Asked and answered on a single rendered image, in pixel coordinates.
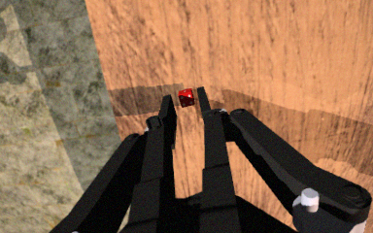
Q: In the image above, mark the red die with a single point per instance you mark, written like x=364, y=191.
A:
x=186, y=98

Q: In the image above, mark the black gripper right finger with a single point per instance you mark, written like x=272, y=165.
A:
x=317, y=200

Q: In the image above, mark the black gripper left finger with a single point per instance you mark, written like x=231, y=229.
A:
x=103, y=206

